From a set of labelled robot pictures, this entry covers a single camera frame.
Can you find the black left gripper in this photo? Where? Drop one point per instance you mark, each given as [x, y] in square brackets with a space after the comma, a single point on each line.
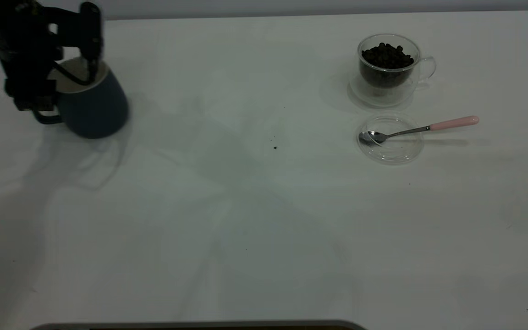
[30, 59]

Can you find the dark grey ceramic mug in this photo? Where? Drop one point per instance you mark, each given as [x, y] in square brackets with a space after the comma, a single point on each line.
[94, 110]

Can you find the coffee beans heap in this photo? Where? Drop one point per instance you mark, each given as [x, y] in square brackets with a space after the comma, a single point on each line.
[387, 62]

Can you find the clear glass round lid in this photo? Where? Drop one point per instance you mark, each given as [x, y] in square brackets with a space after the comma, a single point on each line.
[394, 153]

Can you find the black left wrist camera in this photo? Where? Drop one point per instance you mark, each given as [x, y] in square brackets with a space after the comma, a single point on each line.
[35, 98]

